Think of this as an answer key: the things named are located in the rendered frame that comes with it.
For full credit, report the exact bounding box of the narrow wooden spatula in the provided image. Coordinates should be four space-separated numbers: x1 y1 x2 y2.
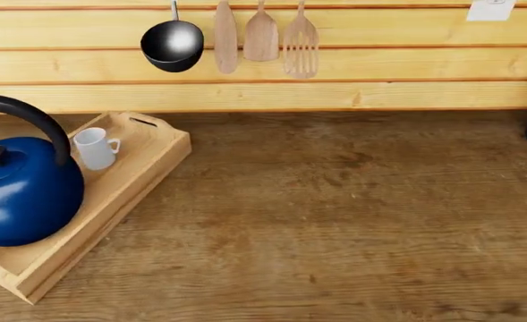
213 0 240 75

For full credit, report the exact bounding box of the black hanging ladle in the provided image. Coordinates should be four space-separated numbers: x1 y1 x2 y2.
140 0 206 73

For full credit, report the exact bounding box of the slotted wooden spatula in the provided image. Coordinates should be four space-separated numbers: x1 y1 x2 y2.
282 0 320 81

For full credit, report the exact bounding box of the wooden serving tray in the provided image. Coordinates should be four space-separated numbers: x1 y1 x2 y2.
0 110 192 306

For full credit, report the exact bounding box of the blue kettle with black handle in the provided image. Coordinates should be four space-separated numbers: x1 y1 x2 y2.
0 94 86 248

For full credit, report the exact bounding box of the white ceramic mug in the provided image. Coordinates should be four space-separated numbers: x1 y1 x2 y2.
72 126 122 172

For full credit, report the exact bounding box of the white wall outlet plate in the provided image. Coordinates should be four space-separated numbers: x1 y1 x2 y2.
465 0 519 22

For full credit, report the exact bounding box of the wide wooden spatula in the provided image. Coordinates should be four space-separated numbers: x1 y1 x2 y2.
242 0 280 63

